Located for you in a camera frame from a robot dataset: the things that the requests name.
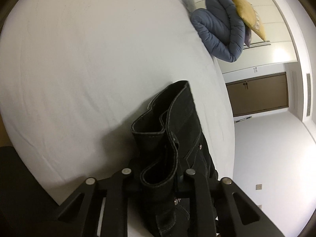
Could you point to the purple pillow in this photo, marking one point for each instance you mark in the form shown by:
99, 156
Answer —
248, 36

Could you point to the black denim pants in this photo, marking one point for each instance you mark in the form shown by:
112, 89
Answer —
168, 140

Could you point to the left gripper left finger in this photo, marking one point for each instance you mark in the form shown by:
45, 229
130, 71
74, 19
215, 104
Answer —
95, 208

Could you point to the brown wooden door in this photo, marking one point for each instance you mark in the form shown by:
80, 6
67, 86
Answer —
260, 94

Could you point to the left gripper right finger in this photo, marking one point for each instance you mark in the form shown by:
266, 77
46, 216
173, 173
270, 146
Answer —
221, 208

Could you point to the white wardrobe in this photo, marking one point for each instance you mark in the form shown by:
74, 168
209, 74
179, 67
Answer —
278, 49

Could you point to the yellow pillow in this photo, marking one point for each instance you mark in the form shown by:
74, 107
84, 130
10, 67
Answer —
250, 17

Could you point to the blue folded duvet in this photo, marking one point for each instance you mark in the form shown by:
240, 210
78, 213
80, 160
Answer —
220, 28

